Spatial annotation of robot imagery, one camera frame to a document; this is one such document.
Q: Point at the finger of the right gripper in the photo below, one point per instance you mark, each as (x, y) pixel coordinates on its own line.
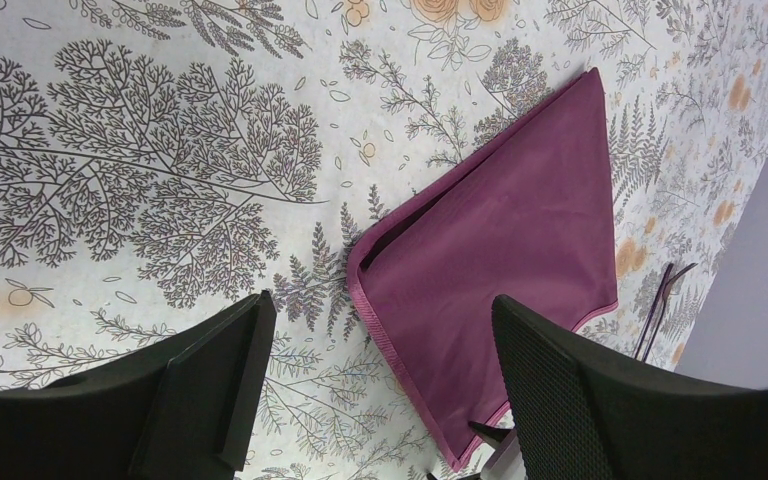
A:
(490, 435)

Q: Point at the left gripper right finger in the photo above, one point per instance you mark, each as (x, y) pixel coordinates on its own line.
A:
(584, 411)

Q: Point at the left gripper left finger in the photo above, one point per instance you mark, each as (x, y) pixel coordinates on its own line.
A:
(182, 408)

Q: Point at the purple cloth napkin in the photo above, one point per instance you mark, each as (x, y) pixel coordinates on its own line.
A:
(528, 215)

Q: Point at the purple plastic spoon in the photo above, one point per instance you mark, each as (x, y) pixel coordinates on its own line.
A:
(649, 318)

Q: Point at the floral tablecloth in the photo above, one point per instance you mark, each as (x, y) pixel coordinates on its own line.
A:
(160, 160)

